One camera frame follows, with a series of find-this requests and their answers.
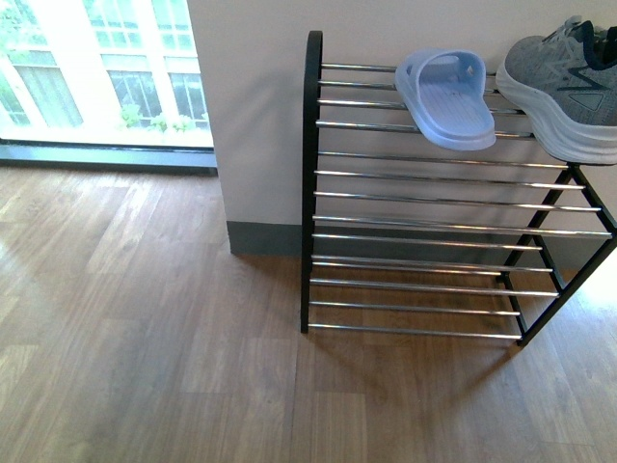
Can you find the left floor window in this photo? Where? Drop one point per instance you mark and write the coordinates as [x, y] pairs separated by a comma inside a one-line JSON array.
[[103, 84]]

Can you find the light blue slipper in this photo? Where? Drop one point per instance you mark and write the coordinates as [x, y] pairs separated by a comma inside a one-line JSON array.
[[443, 89]]

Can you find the black metal shoe rack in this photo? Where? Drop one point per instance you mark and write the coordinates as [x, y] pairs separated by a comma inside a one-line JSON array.
[[399, 238]]

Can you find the grey sneaker with navy collar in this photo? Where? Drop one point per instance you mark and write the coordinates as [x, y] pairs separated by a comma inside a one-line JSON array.
[[566, 84]]

